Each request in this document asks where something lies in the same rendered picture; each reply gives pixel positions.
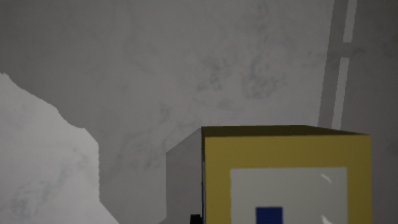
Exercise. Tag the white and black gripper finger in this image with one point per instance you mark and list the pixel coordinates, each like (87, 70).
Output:
(195, 219)

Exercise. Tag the yellow butter carton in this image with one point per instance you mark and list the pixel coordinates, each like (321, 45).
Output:
(285, 174)

